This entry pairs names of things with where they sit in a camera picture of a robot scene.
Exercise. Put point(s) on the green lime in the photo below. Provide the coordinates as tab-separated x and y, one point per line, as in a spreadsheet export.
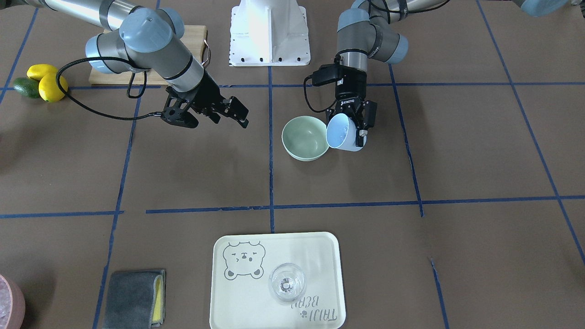
26	87

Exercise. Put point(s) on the grey folded cloth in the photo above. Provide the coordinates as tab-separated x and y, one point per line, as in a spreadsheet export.
135	300

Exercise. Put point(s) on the cream bear tray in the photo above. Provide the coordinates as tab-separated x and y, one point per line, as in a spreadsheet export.
241	297

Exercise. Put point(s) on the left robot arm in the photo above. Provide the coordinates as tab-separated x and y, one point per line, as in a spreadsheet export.
364	32

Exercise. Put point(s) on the light blue plastic cup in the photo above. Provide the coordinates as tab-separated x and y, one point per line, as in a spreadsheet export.
341	133

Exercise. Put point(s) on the clear wine glass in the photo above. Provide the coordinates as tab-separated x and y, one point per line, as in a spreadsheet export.
288	283

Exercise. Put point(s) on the yellow lemon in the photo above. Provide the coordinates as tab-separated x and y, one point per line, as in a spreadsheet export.
38	71
48	88

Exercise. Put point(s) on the wooden cutting board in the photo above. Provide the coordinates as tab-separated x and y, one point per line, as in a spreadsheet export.
128	54

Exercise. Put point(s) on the green bowl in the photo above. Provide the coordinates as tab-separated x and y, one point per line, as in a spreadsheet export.
304	138

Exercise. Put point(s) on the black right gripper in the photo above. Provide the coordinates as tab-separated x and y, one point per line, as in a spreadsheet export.
209	92

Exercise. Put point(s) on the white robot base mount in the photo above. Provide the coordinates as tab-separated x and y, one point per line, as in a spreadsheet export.
269	33

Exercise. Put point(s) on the pink bowl with ice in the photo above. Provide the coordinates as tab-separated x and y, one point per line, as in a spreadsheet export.
12	304

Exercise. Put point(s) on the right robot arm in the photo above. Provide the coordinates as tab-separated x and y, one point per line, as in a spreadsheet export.
113	14

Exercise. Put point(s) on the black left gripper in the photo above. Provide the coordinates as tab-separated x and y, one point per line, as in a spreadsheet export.
352	87

